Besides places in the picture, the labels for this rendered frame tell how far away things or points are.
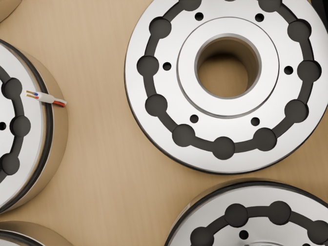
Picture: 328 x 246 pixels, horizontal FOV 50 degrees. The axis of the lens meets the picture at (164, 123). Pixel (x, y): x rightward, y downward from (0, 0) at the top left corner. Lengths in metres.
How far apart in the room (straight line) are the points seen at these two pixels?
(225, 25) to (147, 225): 0.12
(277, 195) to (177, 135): 0.06
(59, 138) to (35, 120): 0.02
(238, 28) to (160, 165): 0.09
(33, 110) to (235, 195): 0.11
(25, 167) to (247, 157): 0.11
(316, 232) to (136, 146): 0.10
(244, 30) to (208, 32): 0.02
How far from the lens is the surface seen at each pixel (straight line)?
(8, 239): 0.20
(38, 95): 0.18
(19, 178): 0.19
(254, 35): 0.17
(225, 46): 0.19
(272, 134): 0.18
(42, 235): 0.21
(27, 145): 0.19
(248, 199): 0.18
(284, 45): 0.18
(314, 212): 0.18
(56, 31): 0.23
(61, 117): 0.21
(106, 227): 0.21
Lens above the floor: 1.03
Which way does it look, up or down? 84 degrees down
